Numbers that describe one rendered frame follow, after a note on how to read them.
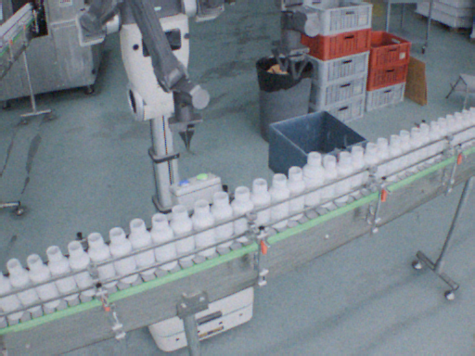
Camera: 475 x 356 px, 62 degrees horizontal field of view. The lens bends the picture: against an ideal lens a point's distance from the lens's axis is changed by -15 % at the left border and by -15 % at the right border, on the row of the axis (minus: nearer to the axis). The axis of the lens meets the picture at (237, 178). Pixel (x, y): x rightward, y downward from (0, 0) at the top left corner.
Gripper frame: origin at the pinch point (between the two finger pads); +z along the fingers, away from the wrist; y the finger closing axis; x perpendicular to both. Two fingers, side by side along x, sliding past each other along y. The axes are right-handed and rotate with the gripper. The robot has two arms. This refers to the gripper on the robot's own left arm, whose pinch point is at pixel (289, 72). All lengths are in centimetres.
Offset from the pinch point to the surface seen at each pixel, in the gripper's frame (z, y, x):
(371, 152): 25.0, -16.4, -22.0
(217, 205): 25.3, -15.9, 32.1
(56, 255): 24, -17, 77
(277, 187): 25.6, -16.7, 14.1
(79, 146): 138, 244, 44
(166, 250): 32, -19, 49
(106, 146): 138, 229, 22
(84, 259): 27, -18, 70
